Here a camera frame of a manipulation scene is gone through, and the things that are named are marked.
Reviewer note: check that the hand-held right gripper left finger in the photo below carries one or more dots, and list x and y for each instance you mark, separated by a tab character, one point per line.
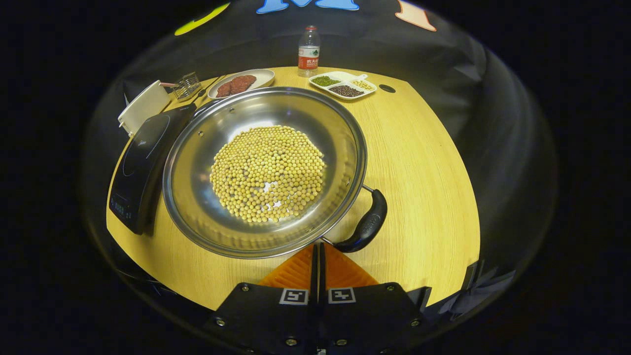
276	320

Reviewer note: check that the stainless steel pot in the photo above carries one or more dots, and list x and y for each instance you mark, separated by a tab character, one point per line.
207	148

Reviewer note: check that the black backdrop cloth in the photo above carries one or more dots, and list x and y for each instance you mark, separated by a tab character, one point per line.
443	64

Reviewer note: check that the heap of yellow beans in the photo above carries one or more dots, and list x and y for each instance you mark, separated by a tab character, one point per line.
362	85

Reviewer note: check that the heap of green beans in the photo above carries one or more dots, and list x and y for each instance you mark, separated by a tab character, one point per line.
325	81

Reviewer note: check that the pile of soybeans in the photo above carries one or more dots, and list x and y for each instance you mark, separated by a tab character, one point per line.
268	172

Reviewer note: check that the red meat slice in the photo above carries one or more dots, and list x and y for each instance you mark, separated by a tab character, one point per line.
242	84
224	89

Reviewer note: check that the white divided dish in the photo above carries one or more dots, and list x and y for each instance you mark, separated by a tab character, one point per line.
345	76

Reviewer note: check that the round white plate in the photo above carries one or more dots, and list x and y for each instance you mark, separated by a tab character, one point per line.
263	76

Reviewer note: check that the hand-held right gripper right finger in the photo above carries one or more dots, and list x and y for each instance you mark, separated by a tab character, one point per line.
365	320

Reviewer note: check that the black induction cooktop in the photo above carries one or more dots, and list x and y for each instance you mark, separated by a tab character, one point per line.
143	158

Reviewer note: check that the clear water bottle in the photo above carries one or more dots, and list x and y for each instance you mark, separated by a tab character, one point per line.
309	54

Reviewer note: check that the white toaster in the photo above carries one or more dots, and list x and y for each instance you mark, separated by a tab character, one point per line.
144	107

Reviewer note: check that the heap of dark beans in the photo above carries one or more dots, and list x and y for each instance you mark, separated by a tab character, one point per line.
346	90

